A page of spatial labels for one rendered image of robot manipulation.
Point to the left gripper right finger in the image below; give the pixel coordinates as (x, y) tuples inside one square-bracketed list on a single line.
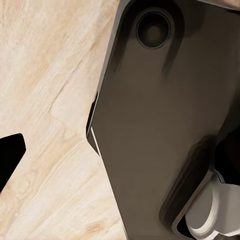
[(232, 149)]

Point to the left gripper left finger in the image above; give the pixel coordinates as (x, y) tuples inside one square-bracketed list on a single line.
[(12, 150)]

